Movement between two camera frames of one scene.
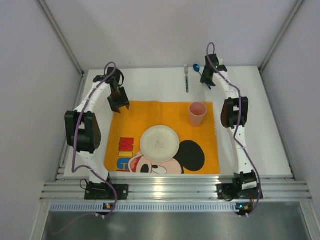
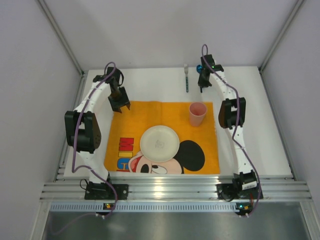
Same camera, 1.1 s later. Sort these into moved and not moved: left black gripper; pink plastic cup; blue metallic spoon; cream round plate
Moved: blue metallic spoon
Not moved: pink plastic cup; left black gripper; cream round plate
